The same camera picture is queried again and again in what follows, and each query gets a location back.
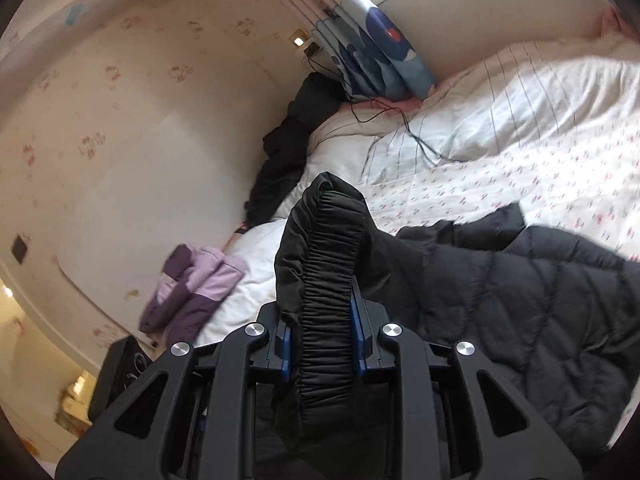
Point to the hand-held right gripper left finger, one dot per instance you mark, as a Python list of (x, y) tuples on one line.
[(285, 355)]

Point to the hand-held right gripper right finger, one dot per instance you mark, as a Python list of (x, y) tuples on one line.
[(359, 355)]

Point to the black puffer jacket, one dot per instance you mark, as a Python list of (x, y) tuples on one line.
[(500, 300)]

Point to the purple jacket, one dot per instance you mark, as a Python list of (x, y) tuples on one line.
[(200, 290)]

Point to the dark coat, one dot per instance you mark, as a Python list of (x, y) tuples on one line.
[(290, 150)]

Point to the white cherry print duvet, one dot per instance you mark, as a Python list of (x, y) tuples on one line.
[(525, 125)]

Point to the black charger plug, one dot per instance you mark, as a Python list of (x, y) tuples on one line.
[(313, 50)]

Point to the blue patterned pillow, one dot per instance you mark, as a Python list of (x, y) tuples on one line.
[(380, 45)]

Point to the white bed headboard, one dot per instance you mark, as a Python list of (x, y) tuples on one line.
[(490, 20)]

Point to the pink blanket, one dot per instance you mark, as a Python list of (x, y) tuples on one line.
[(617, 22)]

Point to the dark wall switch plate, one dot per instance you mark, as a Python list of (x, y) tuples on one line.
[(20, 249)]

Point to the wall socket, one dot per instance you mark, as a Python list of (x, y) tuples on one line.
[(298, 39)]

